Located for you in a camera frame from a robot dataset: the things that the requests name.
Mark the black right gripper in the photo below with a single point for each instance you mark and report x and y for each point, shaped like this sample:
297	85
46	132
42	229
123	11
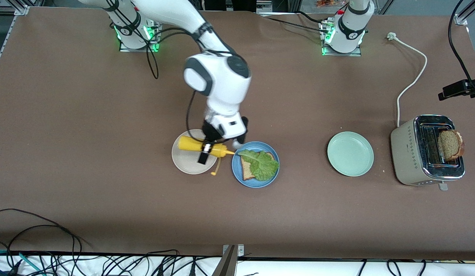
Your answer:
210	134

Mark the yellow squeeze sauce bottle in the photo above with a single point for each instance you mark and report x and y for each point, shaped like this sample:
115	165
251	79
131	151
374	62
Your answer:
187	143

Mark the brown bread slice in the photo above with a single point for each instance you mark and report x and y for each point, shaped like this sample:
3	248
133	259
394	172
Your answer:
448	145
247	172

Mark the green lettuce leaf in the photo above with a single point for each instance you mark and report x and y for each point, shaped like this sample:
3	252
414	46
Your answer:
264	166

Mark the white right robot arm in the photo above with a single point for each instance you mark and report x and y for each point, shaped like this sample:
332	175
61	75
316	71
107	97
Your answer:
222	88

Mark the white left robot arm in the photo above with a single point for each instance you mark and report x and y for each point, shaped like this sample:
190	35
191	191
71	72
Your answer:
348	27

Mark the beige round plate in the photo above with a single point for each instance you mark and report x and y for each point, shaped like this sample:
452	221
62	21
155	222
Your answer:
187	163

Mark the blue round plate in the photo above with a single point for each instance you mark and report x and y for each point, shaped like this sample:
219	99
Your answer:
235	166

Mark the pale green round plate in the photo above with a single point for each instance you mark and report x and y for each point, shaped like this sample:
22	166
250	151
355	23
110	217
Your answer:
350	154

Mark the beige chrome toaster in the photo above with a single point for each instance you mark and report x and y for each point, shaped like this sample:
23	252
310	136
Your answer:
404	153

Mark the aluminium frame profile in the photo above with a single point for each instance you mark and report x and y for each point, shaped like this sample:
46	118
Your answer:
462	17

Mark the metal table edge bracket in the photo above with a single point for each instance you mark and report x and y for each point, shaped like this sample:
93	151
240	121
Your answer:
230	264

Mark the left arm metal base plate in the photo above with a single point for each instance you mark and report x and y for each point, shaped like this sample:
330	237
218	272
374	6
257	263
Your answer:
341	55

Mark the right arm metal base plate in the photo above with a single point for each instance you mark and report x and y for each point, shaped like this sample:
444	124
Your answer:
139	50

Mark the aluminium frame rail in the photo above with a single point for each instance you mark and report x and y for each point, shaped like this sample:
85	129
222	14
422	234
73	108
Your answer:
20	9

